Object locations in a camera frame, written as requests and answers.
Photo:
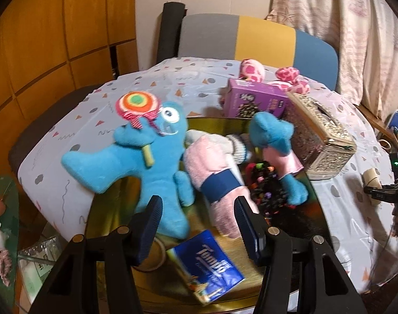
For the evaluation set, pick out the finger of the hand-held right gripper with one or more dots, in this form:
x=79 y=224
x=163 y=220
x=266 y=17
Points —
x=385 y=192

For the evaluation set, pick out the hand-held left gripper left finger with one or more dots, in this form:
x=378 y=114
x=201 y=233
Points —
x=150 y=229

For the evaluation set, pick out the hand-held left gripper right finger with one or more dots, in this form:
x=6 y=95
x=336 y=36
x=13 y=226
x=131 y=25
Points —
x=248 y=232

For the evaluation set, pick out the beige roll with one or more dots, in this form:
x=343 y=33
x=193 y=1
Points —
x=370 y=176

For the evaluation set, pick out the gold metal tray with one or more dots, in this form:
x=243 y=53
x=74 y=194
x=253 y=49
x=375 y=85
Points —
x=297 y=222

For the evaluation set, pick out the blue tissue packet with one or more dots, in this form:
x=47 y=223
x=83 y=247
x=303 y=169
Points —
x=205 y=265

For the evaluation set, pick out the blue monster plush with lollipop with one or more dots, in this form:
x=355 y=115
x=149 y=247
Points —
x=137 y=163

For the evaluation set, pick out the tape roll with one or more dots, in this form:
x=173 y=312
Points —
x=158 y=252

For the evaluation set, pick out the blue folding chair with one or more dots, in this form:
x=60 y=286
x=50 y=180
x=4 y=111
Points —
x=396 y=121

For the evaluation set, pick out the purple cardboard box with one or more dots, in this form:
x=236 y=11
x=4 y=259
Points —
x=251 y=99

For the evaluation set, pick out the pink spotted plush bow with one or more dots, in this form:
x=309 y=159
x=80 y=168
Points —
x=292 y=78

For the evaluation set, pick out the green glass shelf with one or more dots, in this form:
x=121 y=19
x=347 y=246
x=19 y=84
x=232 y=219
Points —
x=3 y=229

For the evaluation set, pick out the pink spotted plush ball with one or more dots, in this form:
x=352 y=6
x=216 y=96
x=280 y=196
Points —
x=253 y=70

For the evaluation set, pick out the printed cream curtain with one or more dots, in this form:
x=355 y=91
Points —
x=342 y=23

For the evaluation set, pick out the grey yellow blue chair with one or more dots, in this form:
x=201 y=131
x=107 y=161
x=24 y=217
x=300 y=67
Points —
x=238 y=37

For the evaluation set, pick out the black rolled mat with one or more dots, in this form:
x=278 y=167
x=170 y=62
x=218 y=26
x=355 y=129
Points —
x=169 y=32

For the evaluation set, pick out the wooden wardrobe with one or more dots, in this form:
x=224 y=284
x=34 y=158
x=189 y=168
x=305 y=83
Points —
x=48 y=39

